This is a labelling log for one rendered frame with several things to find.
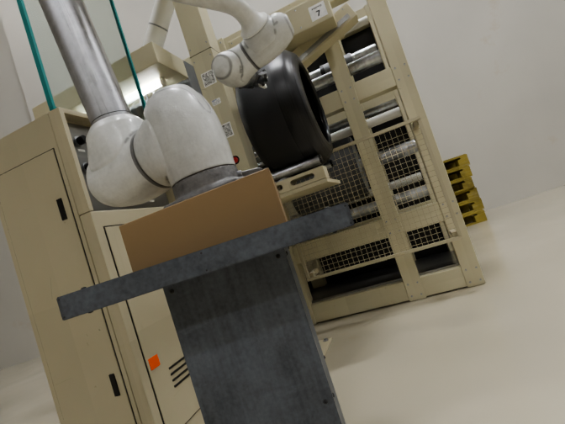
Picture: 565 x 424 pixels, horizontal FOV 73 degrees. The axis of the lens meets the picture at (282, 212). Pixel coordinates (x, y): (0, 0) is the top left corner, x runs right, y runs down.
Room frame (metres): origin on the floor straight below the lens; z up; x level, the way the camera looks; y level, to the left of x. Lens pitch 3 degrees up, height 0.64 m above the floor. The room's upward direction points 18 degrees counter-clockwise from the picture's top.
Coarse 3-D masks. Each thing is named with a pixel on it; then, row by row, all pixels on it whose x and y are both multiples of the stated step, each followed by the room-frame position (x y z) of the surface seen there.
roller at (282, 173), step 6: (318, 156) 1.74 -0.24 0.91; (300, 162) 1.77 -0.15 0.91; (306, 162) 1.75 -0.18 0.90; (312, 162) 1.75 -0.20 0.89; (318, 162) 1.74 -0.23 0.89; (282, 168) 1.80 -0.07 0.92; (288, 168) 1.78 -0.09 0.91; (294, 168) 1.77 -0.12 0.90; (300, 168) 1.77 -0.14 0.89; (306, 168) 1.77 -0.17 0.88; (276, 174) 1.80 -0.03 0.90; (282, 174) 1.79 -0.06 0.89; (288, 174) 1.79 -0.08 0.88; (276, 180) 1.82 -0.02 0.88
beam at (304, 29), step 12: (312, 0) 2.00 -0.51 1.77; (324, 0) 1.98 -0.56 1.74; (288, 12) 2.04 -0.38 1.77; (300, 12) 2.03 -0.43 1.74; (300, 24) 2.03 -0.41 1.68; (312, 24) 2.01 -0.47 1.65; (324, 24) 2.03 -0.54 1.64; (336, 24) 2.09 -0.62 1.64; (240, 36) 2.14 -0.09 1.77; (300, 36) 2.08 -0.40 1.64; (312, 36) 2.12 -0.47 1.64; (288, 48) 2.17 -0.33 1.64
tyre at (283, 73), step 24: (288, 72) 1.64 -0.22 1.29; (240, 96) 1.69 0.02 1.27; (264, 96) 1.64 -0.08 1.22; (288, 96) 1.61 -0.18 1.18; (312, 96) 2.10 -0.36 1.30; (264, 120) 1.66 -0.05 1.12; (288, 120) 1.64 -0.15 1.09; (312, 120) 1.67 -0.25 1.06; (264, 144) 1.70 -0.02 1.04; (288, 144) 1.70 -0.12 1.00; (312, 144) 1.71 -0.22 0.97; (312, 168) 1.92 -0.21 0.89
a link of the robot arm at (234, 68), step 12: (240, 48) 1.18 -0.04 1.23; (216, 60) 1.16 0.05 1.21; (228, 60) 1.15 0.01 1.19; (240, 60) 1.18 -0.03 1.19; (216, 72) 1.17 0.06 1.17; (228, 72) 1.16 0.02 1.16; (240, 72) 1.19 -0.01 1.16; (252, 72) 1.22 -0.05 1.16; (228, 84) 1.22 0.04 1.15; (240, 84) 1.25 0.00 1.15
